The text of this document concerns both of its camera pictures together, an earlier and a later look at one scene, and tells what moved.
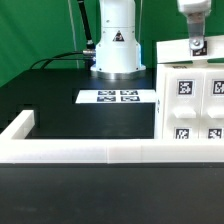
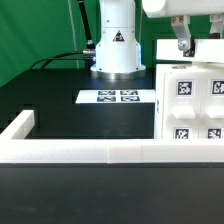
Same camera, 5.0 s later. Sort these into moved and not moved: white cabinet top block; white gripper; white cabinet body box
Moved: white gripper
Not moved: white cabinet top block; white cabinet body box
